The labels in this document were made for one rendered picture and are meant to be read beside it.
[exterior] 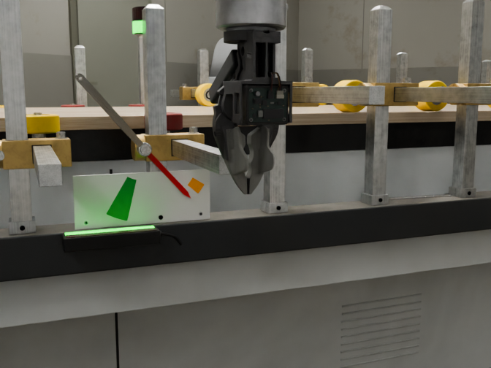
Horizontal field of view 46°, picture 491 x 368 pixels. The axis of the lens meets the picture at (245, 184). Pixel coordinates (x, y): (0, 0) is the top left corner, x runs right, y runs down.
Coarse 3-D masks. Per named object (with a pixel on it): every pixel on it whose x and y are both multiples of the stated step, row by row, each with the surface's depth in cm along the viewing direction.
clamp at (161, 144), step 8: (144, 136) 110; (152, 136) 109; (160, 136) 110; (168, 136) 110; (176, 136) 111; (184, 136) 112; (192, 136) 112; (200, 136) 113; (152, 144) 110; (160, 144) 110; (168, 144) 111; (136, 152) 109; (152, 152) 110; (160, 152) 110; (168, 152) 111; (136, 160) 110; (144, 160) 111; (160, 160) 111; (168, 160) 111; (176, 160) 112
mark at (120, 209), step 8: (128, 184) 109; (120, 192) 109; (128, 192) 109; (120, 200) 109; (128, 200) 109; (112, 208) 109; (120, 208) 109; (128, 208) 110; (112, 216) 109; (120, 216) 109; (128, 216) 110
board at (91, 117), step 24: (0, 120) 115; (72, 120) 120; (96, 120) 122; (144, 120) 125; (192, 120) 129; (312, 120) 140; (336, 120) 142; (360, 120) 145; (408, 120) 150; (432, 120) 153; (480, 120) 158
